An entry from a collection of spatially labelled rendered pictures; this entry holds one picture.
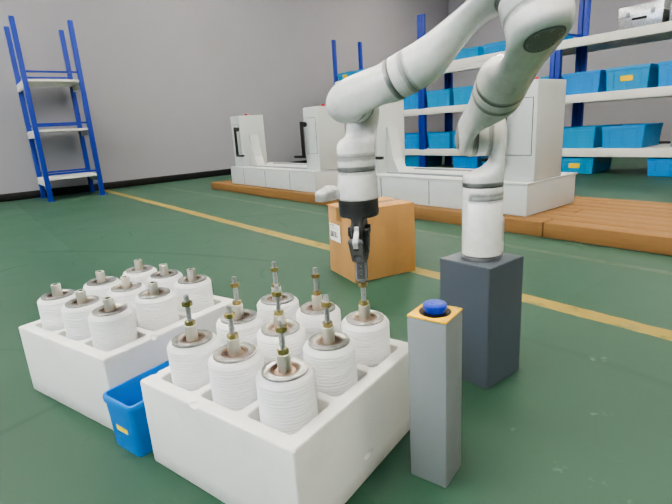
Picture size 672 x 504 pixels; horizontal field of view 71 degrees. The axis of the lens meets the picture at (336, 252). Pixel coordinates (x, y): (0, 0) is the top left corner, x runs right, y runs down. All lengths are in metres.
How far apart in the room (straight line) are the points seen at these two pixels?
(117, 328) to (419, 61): 0.83
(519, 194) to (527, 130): 0.35
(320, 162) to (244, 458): 3.50
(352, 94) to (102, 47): 6.52
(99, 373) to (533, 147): 2.35
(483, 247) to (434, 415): 0.44
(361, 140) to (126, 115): 6.44
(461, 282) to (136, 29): 6.66
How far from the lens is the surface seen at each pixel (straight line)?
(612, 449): 1.10
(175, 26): 7.61
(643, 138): 5.34
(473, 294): 1.14
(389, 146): 3.63
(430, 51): 0.79
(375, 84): 0.81
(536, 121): 2.81
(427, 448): 0.91
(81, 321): 1.27
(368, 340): 0.92
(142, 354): 1.18
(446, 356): 0.80
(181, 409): 0.92
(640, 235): 2.49
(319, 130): 4.14
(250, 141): 5.35
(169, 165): 7.34
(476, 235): 1.12
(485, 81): 0.88
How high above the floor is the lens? 0.62
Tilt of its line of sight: 15 degrees down
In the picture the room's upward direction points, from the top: 4 degrees counter-clockwise
